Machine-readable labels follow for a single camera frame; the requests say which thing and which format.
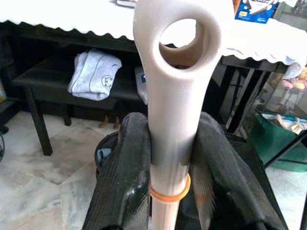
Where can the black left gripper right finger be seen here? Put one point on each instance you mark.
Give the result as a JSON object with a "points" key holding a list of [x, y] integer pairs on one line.
{"points": [[216, 167]]}

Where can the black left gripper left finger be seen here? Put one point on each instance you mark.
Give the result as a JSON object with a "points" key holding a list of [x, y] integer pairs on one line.
{"points": [[124, 167]]}

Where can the brass piano pedal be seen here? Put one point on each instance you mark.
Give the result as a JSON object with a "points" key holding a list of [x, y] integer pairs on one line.
{"points": [[116, 123], [103, 122]]}

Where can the orange rubber band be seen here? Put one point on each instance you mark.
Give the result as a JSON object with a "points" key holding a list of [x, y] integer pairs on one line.
{"points": [[168, 198]]}

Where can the green plastic bin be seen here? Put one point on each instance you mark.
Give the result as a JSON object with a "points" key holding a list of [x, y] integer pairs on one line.
{"points": [[268, 146]]}

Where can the white BitRobot shirt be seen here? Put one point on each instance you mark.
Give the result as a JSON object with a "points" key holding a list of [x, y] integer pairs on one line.
{"points": [[141, 88]]}

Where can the folded white cartoon shirt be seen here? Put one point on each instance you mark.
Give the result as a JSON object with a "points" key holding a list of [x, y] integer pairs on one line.
{"points": [[91, 76]]}

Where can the pink plush toy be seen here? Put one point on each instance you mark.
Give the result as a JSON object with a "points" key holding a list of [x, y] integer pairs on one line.
{"points": [[287, 83]]}

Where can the black piano bench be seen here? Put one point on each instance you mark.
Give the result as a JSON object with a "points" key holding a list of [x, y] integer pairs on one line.
{"points": [[48, 79]]}

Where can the blue Love Letters tub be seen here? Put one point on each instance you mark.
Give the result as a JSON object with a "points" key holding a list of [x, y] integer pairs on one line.
{"points": [[251, 16]]}

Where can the white lace-edged tablecloth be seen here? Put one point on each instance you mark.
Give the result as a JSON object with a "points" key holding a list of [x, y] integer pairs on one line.
{"points": [[72, 14]]}

